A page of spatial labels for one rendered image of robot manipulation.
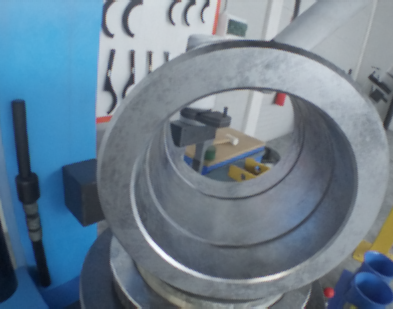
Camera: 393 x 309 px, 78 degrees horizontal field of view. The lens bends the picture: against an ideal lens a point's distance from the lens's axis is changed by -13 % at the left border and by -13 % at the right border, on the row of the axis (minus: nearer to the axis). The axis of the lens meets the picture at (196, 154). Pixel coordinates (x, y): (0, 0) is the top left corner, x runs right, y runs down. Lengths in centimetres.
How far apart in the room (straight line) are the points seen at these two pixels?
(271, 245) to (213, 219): 5
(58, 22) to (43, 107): 14
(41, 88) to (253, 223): 40
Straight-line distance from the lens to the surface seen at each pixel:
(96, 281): 24
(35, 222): 57
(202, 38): 61
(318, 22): 71
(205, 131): 69
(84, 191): 50
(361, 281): 230
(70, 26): 51
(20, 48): 48
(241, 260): 18
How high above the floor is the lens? 165
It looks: 24 degrees down
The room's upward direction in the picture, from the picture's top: 10 degrees clockwise
